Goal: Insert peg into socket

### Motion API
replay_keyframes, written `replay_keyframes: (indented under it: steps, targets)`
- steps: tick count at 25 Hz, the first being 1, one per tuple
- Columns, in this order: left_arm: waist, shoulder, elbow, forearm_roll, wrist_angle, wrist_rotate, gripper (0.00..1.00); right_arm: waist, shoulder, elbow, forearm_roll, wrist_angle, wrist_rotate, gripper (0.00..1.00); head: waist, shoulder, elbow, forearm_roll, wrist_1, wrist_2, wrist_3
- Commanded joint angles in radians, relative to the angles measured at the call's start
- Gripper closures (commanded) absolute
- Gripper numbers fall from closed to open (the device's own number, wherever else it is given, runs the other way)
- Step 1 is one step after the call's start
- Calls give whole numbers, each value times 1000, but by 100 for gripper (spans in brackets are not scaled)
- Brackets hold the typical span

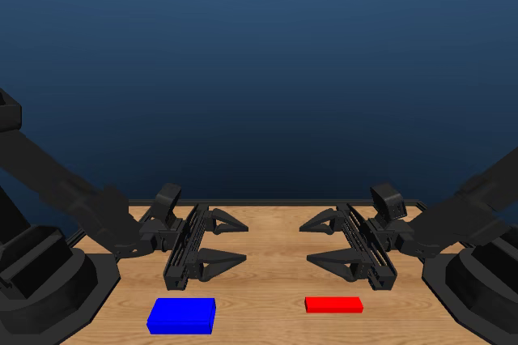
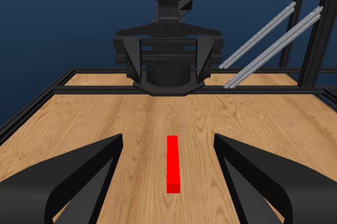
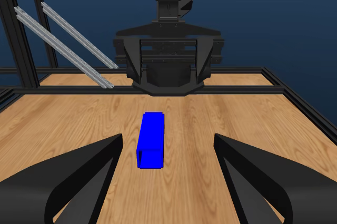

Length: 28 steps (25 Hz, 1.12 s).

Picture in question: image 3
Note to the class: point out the blue hollow socket block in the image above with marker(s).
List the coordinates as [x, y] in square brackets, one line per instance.
[152, 134]

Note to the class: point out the black table frame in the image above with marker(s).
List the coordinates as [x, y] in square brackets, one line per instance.
[65, 90]

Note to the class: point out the silver aluminium rail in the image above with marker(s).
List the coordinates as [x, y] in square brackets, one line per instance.
[63, 48]
[79, 34]

